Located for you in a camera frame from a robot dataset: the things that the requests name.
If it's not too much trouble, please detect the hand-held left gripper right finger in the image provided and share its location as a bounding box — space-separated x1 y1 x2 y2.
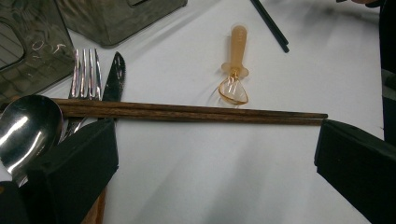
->
314 119 396 224

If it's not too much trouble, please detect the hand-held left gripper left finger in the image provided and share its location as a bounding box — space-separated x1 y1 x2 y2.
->
26 119 120 224

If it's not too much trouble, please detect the smoky transparent plastic bin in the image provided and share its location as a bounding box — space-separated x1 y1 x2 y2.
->
0 0 77 106
55 0 189 49

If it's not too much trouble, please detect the black chopstick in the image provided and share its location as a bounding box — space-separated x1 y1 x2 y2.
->
249 0 290 54
253 0 290 47

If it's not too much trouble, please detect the brown wooden chopstick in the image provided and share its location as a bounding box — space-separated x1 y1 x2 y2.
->
50 97 330 119
58 105 325 127

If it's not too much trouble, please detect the steel spoon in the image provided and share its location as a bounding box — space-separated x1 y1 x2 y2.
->
0 94 65 189

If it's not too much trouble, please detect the steel fork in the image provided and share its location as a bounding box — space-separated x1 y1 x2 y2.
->
60 48 104 144

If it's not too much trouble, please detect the small whisk with beige handle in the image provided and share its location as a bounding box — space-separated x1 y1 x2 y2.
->
217 24 250 107

